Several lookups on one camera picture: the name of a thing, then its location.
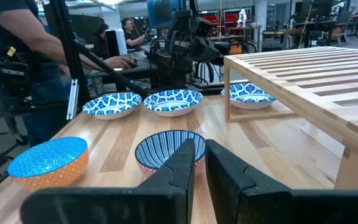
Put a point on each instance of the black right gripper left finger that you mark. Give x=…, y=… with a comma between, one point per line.
x=166, y=202

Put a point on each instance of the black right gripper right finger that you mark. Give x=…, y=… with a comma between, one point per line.
x=259, y=205

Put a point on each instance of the striped bowl with red outside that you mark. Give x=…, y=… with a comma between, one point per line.
x=160, y=149

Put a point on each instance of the shallow blue white patterned bowl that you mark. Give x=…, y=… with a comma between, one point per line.
x=110, y=105
x=250, y=96
x=172, y=104

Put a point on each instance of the orange bowl with blue inside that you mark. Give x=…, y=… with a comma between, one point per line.
x=48, y=155

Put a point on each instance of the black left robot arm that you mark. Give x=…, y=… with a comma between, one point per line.
x=179, y=62

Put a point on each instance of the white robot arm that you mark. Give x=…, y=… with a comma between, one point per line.
x=242, y=17

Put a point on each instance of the wooden slatted shelf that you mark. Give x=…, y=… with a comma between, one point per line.
x=322, y=77

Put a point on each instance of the orange box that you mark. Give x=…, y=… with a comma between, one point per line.
x=235, y=49

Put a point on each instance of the red cabinet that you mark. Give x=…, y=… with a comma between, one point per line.
x=211, y=21
x=233, y=18

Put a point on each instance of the blue computer screen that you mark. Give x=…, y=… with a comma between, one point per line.
x=162, y=12

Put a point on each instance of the wooden work table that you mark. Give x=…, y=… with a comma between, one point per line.
x=280, y=32

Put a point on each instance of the person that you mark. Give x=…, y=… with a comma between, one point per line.
x=17, y=18
x=99, y=43
x=130, y=35

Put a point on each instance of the person's hand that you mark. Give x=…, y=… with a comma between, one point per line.
x=118, y=62

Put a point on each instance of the black equipment rig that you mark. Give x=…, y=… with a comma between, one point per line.
x=2, y=77

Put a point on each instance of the black diagonal frame strut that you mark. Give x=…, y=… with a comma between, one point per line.
x=110, y=70

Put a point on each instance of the white metal bracket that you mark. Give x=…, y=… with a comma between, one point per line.
x=72, y=99

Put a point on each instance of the black frame post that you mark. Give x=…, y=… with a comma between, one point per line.
x=64, y=37

